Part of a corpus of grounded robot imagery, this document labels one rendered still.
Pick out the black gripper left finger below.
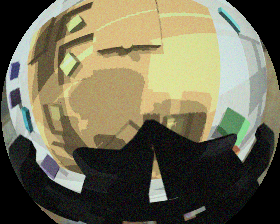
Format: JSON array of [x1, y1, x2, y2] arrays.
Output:
[[72, 119, 154, 194]]

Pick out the teal square block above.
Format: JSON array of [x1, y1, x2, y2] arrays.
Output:
[[21, 107, 34, 133]]

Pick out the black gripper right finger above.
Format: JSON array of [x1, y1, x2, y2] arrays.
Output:
[[150, 119, 237, 199]]

